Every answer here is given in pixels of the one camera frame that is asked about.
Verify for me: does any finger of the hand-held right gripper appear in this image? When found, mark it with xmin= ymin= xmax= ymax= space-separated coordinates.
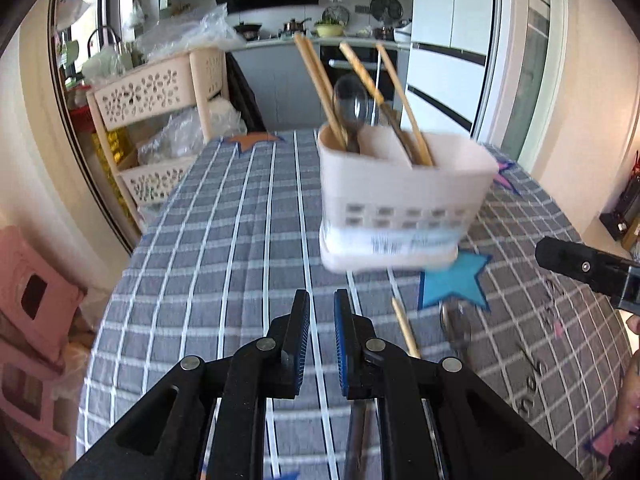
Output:
xmin=535 ymin=236 xmax=640 ymax=302

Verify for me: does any dark hanging cloth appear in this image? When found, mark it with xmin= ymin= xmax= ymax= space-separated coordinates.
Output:
xmin=225 ymin=52 xmax=266 ymax=133

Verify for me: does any gold foil packaging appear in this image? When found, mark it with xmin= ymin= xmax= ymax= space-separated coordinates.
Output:
xmin=92 ymin=127 xmax=138 ymax=231

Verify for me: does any grey kitchen counter cabinet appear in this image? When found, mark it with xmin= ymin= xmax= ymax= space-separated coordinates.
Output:
xmin=227 ymin=37 xmax=416 ymax=133

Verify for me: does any black curved faucet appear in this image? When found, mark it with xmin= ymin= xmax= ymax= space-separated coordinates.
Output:
xmin=87 ymin=27 xmax=121 ymax=58

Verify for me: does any black plastic spoon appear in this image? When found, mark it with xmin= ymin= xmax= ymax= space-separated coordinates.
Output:
xmin=332 ymin=74 xmax=371 ymax=154
xmin=439 ymin=302 xmax=473 ymax=353

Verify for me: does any white refrigerator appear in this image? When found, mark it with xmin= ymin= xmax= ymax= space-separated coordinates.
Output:
xmin=402 ymin=0 xmax=493 ymax=136

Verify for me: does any black built-in oven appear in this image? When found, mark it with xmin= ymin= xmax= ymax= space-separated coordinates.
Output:
xmin=318 ymin=45 xmax=408 ymax=121

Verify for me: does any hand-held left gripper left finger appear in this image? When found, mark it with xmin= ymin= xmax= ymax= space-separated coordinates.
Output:
xmin=62 ymin=289 xmax=312 ymax=480

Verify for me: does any beige plastic utensil holder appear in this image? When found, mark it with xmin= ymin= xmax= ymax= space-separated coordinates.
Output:
xmin=316 ymin=124 xmax=500 ymax=275

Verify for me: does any clear crumpled plastic bag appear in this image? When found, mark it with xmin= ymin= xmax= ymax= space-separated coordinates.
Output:
xmin=137 ymin=4 xmax=246 ymax=61

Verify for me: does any black plastic utensil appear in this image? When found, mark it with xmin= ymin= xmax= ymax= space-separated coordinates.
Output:
xmin=342 ymin=400 xmax=371 ymax=480

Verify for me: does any pink plastic stool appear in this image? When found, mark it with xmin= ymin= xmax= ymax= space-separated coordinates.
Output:
xmin=0 ymin=345 xmax=71 ymax=453
xmin=0 ymin=225 xmax=88 ymax=361

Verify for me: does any beige perforated storage cart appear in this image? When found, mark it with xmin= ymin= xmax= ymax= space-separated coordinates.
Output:
xmin=86 ymin=46 xmax=231 ymax=211

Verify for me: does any hanging white plastic bag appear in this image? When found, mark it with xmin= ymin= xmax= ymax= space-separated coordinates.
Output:
xmin=52 ymin=0 xmax=93 ymax=31

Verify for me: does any patterned wooden chopstick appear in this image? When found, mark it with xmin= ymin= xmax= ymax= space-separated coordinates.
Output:
xmin=339 ymin=41 xmax=418 ymax=166
xmin=375 ymin=41 xmax=435 ymax=167

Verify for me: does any grey checked star tablecloth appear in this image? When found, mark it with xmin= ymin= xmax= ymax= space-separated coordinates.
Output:
xmin=75 ymin=129 xmax=633 ymax=480

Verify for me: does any clear plastic bag bundle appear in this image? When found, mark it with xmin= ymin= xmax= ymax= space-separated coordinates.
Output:
xmin=137 ymin=97 xmax=248 ymax=166

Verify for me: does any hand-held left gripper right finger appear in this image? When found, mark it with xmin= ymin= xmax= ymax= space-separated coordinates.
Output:
xmin=333 ymin=288 xmax=583 ymax=480

